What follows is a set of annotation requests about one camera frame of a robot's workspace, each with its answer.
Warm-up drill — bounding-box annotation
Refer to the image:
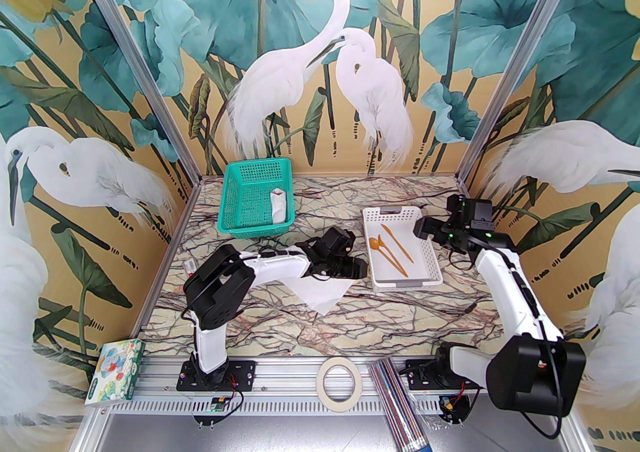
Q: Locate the black round mount plate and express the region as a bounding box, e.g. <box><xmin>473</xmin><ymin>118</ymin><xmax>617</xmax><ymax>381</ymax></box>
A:
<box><xmin>435</xmin><ymin>390</ymin><xmax>475</xmax><ymax>425</ymax></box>

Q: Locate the glittery pencil bundle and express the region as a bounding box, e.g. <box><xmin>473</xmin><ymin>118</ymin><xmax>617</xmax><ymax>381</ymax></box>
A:
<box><xmin>369</xmin><ymin>359</ymin><xmax>432</xmax><ymax>452</ymax></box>

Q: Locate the aluminium slotted table rail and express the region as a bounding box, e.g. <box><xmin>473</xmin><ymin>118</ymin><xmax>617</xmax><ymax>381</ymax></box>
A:
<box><xmin>107</xmin><ymin>355</ymin><xmax>568</xmax><ymax>415</ymax></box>

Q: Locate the white paper napkin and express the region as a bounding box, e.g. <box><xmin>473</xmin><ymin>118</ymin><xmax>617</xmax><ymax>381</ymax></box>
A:
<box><xmin>287</xmin><ymin>277</ymin><xmax>354</xmax><ymax>316</ymax></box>

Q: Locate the white perforated plastic tray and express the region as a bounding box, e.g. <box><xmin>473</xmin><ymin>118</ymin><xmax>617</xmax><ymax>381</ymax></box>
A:
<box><xmin>362</xmin><ymin>207</ymin><xmax>444</xmax><ymax>289</ymax></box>

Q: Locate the rolled white napkin bundle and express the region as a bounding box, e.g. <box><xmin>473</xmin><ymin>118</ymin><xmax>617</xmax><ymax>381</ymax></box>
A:
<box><xmin>269</xmin><ymin>188</ymin><xmax>291</xmax><ymax>226</ymax></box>

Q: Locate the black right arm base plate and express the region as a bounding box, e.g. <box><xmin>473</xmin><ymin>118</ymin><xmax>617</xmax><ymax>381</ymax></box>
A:
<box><xmin>403</xmin><ymin>359</ymin><xmax>487</xmax><ymax>390</ymax></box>

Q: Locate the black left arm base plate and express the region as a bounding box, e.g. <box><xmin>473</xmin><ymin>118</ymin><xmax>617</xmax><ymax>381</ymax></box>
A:
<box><xmin>178</xmin><ymin>359</ymin><xmax>257</xmax><ymax>391</ymax></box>

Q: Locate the colourful cartoon print box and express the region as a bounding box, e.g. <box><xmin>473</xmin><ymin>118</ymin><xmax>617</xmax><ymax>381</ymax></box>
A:
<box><xmin>85</xmin><ymin>338</ymin><xmax>146</xmax><ymax>408</ymax></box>

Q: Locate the aluminium frame post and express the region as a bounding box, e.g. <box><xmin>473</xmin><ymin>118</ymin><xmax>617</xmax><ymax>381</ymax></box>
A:
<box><xmin>64</xmin><ymin>0</ymin><xmax>205</xmax><ymax>181</ymax></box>
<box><xmin>456</xmin><ymin>0</ymin><xmax>598</xmax><ymax>185</ymax></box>

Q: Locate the green plastic mesh basket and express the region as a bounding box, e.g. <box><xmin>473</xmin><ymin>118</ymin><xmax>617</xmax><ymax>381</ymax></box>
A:
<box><xmin>218</xmin><ymin>158</ymin><xmax>296</xmax><ymax>239</ymax></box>

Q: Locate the beige masking tape roll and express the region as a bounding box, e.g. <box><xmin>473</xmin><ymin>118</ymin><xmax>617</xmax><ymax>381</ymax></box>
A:
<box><xmin>316</xmin><ymin>356</ymin><xmax>362</xmax><ymax>413</ymax></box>

